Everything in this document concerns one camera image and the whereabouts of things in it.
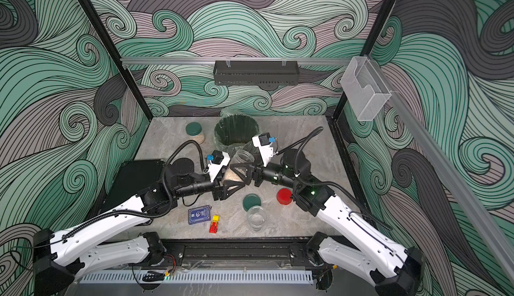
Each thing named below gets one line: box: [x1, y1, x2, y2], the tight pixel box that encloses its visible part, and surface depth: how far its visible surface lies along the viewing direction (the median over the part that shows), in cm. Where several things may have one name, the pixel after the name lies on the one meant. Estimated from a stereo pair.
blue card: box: [188, 204, 211, 226], surface depth 83 cm
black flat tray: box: [100, 159, 164, 211], surface depth 92 cm
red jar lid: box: [276, 187, 293, 205], surface depth 90 cm
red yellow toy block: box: [208, 214, 221, 234], surface depth 81 cm
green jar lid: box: [242, 193, 262, 212], surface depth 88 cm
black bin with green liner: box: [214, 111, 262, 159], surface depth 90 cm
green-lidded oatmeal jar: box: [185, 121, 205, 145], surface depth 104 cm
